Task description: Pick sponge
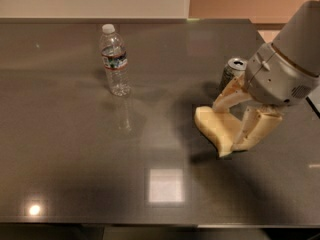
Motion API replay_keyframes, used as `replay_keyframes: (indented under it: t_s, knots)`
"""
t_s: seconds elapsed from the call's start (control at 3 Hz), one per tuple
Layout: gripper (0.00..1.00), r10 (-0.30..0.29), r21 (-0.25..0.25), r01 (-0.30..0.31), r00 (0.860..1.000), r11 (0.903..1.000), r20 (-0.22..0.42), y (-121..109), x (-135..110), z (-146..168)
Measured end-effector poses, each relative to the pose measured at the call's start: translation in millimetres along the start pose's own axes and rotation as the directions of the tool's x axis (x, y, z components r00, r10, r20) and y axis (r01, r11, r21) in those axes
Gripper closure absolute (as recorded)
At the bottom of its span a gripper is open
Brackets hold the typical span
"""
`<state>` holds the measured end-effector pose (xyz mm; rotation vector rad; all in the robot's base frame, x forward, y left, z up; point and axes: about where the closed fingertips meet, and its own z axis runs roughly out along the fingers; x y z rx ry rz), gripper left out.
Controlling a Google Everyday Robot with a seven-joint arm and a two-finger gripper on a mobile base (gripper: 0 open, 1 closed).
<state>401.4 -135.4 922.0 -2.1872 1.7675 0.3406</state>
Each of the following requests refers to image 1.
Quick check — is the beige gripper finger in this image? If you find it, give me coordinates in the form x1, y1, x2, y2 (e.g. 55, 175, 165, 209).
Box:
232, 105, 282, 151
212, 75, 252, 113

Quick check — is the yellow wavy sponge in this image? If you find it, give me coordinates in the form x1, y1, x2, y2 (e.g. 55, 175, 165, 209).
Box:
194, 106, 241, 157

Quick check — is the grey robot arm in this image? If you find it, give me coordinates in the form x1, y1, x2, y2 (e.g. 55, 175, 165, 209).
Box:
199, 1, 320, 156

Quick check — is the silver soda can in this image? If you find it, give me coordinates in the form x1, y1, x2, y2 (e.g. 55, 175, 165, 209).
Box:
220, 57, 247, 90

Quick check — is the clear plastic water bottle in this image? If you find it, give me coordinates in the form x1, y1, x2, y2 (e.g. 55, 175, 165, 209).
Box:
99, 24, 131, 96

